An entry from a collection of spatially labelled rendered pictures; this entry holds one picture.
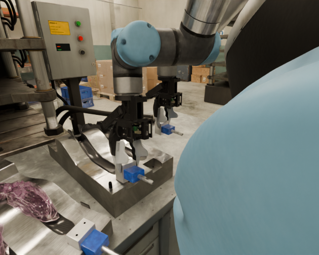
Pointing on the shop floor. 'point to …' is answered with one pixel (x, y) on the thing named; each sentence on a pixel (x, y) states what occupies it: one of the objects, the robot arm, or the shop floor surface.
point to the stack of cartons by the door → (200, 74)
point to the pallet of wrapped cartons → (105, 87)
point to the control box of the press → (66, 49)
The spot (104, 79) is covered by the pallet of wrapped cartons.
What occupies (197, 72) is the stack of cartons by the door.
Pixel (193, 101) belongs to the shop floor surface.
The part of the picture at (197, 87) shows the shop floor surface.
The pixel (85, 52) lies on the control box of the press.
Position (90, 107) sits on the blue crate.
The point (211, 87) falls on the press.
